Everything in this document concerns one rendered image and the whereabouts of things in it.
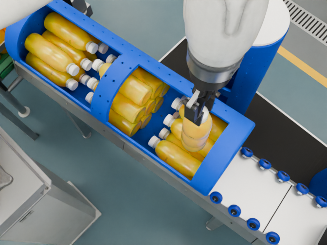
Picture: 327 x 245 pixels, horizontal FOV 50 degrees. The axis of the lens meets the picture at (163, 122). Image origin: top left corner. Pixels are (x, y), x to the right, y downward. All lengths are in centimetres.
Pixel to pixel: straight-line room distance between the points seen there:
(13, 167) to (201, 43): 91
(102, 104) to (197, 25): 72
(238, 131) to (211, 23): 64
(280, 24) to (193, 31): 104
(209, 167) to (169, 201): 121
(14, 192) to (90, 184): 110
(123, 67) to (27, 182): 48
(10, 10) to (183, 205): 184
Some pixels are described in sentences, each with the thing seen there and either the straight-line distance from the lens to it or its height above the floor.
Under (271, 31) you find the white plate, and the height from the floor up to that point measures 104.
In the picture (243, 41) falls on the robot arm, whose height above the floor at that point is 181.
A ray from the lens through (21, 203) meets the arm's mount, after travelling 122.
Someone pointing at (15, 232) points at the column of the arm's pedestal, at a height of 84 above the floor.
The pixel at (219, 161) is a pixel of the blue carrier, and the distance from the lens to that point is 102.
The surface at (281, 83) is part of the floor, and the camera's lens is 258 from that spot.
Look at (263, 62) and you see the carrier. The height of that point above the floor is 89.
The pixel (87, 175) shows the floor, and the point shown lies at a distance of 231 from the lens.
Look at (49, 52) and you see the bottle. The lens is 131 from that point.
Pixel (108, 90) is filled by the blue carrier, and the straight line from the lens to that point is 111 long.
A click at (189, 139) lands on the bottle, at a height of 134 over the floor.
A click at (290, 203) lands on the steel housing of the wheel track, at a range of 135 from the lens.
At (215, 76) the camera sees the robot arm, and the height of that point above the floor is 171.
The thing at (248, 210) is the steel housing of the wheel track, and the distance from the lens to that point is 131.
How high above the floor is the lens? 220
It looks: 69 degrees down
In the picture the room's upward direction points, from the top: 3 degrees counter-clockwise
